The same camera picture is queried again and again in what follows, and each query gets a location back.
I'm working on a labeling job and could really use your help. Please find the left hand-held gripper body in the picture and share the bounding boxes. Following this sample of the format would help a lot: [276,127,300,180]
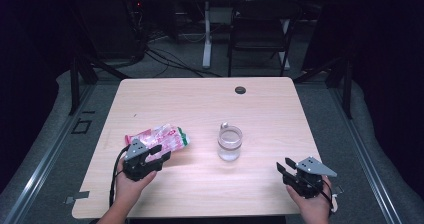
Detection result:
[121,137,165,183]

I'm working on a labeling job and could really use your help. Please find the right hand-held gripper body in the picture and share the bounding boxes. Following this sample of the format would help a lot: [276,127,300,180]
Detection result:
[283,155,338,199]

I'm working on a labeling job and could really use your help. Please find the pink and white plastic packet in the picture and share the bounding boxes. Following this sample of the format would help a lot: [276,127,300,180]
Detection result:
[124,123,191,162]

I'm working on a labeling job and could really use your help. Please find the glass jar with flip lid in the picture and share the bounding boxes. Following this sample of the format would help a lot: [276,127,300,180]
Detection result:
[217,122,244,162]

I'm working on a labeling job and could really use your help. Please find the person's left hand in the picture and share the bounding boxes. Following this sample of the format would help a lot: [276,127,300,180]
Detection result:
[114,158,158,207]

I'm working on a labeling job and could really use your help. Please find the person's right hand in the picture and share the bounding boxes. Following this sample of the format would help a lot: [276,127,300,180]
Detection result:
[285,176,334,224]

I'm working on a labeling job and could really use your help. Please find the black metal stand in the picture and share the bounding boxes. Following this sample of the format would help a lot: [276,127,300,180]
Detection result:
[293,55,354,120]
[68,50,132,116]

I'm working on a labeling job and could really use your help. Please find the white table with white legs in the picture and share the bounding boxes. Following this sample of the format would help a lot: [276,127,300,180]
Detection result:
[182,0,330,71]

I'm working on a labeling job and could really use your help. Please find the dark computer cabinet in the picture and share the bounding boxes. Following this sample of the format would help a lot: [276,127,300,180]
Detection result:
[75,0,145,60]

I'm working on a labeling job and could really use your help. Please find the black folding chair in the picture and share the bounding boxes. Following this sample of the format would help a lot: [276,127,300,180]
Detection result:
[227,0,303,78]

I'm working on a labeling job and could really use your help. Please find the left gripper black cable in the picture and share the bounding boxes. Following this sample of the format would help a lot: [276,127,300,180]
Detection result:
[108,145,132,208]

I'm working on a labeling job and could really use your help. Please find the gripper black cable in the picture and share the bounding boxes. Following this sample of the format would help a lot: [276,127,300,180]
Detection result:
[320,178,335,216]
[108,145,132,208]

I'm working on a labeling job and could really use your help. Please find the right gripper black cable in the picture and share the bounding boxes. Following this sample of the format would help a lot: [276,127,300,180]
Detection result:
[320,178,335,216]

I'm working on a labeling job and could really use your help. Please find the aluminium floor rail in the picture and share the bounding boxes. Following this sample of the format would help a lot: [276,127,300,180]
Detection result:
[0,83,98,224]
[328,83,406,224]

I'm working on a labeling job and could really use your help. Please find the black floor cables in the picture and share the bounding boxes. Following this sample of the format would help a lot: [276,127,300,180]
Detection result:
[144,46,223,79]

